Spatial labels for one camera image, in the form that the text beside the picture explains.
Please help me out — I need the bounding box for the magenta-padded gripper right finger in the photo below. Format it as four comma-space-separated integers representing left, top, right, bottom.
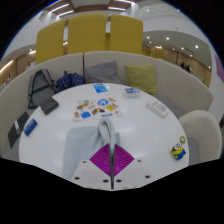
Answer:
112, 143, 153, 190

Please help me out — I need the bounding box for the blue rectangular box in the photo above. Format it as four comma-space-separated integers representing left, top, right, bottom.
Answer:
23, 118, 39, 137

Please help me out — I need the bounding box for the yellow partition panel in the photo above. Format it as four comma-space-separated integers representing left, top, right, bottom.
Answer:
107, 14, 144, 55
35, 19, 68, 64
66, 13, 108, 55

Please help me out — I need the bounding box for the colourful sticker sheet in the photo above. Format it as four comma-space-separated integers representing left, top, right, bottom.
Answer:
72, 96, 124, 122

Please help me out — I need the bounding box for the beige curved sofa bench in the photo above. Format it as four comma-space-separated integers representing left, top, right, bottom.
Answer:
0, 50, 215, 159

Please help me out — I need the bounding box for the group of ceiling lights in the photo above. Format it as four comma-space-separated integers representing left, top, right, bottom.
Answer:
46, 0, 134, 18

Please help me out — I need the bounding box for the grey mesh backpack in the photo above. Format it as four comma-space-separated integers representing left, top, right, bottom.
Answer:
27, 68, 59, 110

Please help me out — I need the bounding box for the dark blue patterned bag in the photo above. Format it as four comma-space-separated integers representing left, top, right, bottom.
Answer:
55, 70, 86, 92

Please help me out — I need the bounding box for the white rectangular box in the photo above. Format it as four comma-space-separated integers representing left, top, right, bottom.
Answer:
145, 100, 170, 119

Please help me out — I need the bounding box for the light blue towel with writing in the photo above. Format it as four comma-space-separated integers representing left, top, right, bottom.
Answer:
62, 118, 123, 181

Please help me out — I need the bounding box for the dark brown wallet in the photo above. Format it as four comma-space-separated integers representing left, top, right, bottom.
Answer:
39, 96, 60, 116

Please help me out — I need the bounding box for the grey cushion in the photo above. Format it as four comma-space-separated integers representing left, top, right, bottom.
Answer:
84, 60, 123, 85

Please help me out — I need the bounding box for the yellow cartoon figure toy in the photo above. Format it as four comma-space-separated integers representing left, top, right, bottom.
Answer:
170, 135, 188, 161

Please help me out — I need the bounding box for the olive green cushion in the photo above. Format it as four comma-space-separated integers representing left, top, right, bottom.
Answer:
124, 64, 158, 96

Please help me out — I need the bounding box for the magenta wall panel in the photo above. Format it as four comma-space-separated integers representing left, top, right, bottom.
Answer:
214, 54, 224, 84

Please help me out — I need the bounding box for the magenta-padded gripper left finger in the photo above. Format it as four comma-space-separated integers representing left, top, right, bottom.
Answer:
70, 143, 113, 190

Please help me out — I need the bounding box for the white upholstered chair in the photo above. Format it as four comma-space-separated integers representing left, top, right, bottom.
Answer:
178, 109, 223, 165

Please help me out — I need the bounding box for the blue card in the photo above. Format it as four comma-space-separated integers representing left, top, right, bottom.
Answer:
92, 82, 109, 94

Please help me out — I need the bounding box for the small white device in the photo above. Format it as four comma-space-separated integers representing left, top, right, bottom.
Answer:
13, 119, 21, 132

